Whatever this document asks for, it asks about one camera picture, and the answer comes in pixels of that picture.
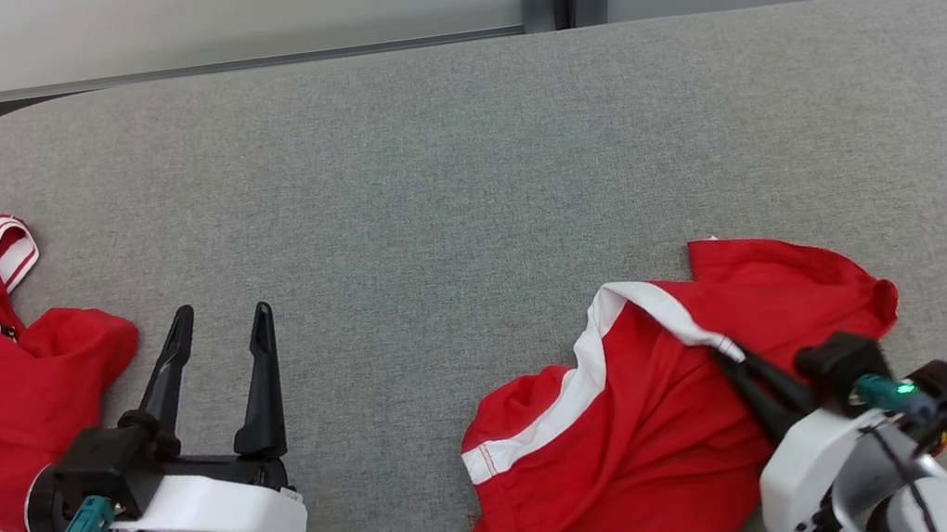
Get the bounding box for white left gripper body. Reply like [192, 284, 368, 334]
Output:
[105, 438, 311, 532]

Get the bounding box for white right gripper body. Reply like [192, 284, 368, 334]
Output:
[748, 398, 895, 532]

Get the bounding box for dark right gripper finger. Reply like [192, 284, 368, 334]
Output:
[711, 338, 802, 453]
[737, 342, 823, 431]

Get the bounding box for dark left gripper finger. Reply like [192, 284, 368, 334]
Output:
[103, 304, 216, 465]
[214, 301, 295, 464]

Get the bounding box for red shorts with white trim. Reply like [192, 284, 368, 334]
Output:
[432, 211, 935, 532]

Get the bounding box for teal right camera connector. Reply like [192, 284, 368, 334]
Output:
[851, 365, 941, 436]

